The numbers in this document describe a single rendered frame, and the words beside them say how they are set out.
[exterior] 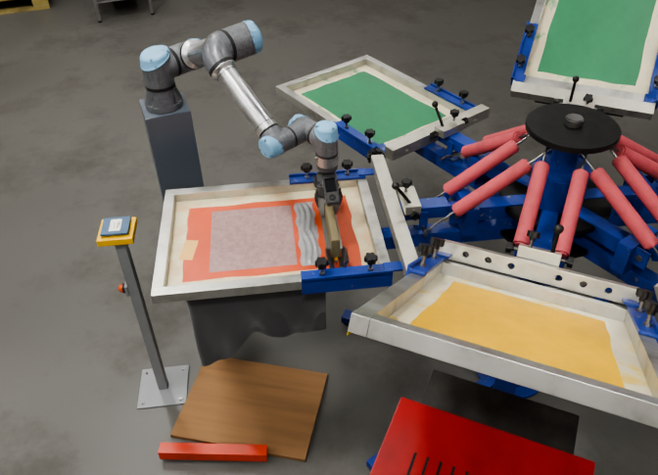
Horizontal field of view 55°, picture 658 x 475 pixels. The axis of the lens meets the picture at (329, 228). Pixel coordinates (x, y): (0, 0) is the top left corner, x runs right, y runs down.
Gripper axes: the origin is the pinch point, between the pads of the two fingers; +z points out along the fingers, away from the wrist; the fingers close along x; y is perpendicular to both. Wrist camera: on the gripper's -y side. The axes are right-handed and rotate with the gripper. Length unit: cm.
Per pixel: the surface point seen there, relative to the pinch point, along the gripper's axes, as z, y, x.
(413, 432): -8, -96, -9
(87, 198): 104, 169, 140
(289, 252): 7.2, -10.5, 15.3
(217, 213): 7.4, 15.7, 40.7
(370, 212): 3.7, 3.8, -15.9
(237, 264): 7.2, -14.6, 33.5
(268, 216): 7.3, 10.6, 21.6
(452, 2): 104, 473, -186
